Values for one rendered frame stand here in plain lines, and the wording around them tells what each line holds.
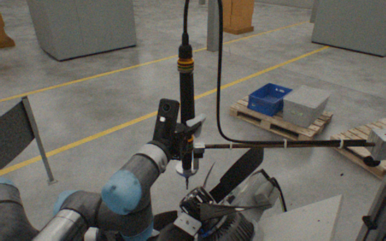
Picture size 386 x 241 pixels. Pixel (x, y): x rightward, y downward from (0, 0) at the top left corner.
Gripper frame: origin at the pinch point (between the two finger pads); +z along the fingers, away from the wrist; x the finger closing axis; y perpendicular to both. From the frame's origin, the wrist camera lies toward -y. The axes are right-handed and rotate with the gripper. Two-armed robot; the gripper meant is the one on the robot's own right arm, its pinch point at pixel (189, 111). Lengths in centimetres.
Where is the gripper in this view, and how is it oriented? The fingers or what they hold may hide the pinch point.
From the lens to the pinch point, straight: 80.2
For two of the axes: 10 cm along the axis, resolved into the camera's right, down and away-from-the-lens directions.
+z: 4.0, -4.6, 7.9
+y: 0.0, 8.6, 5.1
